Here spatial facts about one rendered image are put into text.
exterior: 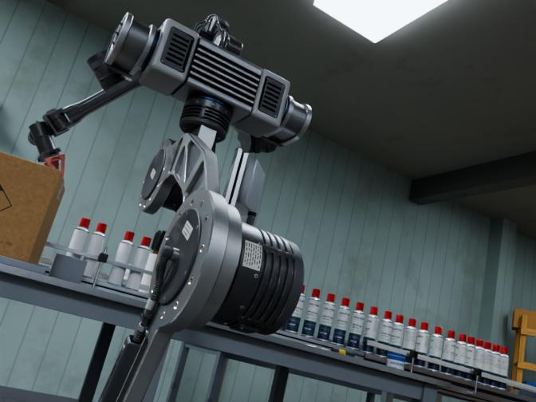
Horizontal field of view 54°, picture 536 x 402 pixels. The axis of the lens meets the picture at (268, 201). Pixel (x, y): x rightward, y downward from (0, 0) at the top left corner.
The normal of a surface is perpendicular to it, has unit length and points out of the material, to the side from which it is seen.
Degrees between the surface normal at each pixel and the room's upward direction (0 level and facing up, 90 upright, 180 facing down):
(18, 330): 90
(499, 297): 90
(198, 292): 118
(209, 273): 104
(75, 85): 90
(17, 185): 90
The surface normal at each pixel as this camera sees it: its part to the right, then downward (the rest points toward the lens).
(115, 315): 0.40, -0.18
